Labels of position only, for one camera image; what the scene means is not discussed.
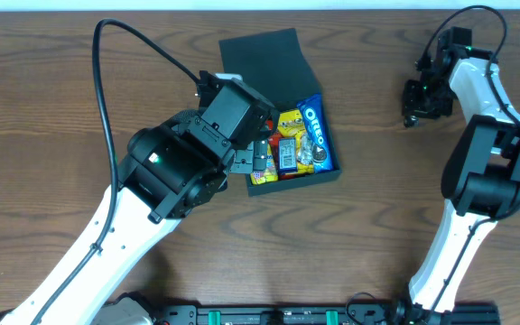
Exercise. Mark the yellow Hacks candy bag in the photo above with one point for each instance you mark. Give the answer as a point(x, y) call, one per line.
point(291, 125)

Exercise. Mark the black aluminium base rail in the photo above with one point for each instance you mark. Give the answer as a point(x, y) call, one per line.
point(363, 309)

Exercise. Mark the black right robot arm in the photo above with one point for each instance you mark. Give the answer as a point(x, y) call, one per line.
point(480, 183)

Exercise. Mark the blue Eclipse mints tin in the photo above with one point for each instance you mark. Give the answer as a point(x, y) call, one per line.
point(287, 155)

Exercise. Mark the blue Oreo cookie pack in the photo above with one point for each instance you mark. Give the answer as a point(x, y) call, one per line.
point(312, 117)

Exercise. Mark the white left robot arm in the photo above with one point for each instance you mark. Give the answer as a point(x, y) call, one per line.
point(168, 171)

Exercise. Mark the dark green box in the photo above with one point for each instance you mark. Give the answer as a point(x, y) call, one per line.
point(273, 64)

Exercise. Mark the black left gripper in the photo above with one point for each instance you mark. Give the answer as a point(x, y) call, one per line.
point(251, 157)

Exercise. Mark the yellow Mentos gum bottle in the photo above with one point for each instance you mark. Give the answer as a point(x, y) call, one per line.
point(269, 174)

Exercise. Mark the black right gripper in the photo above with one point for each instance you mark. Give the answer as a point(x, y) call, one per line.
point(414, 100)

